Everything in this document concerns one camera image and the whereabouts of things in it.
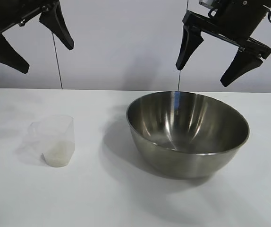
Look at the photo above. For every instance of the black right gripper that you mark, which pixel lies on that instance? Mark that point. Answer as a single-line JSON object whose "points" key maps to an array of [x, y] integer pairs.
{"points": [[241, 19]]}

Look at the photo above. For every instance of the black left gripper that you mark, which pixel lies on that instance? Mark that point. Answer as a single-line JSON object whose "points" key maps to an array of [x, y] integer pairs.
{"points": [[12, 14]]}

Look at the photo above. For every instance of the clear plastic measuring cup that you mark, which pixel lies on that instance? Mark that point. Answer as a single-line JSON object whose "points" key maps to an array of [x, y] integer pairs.
{"points": [[53, 132]]}

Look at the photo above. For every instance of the stainless steel mixing bowl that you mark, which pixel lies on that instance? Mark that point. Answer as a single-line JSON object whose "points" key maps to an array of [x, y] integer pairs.
{"points": [[197, 163]]}

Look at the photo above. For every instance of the white rice grains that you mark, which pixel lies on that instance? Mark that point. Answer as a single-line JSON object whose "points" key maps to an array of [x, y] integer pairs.
{"points": [[58, 153]]}

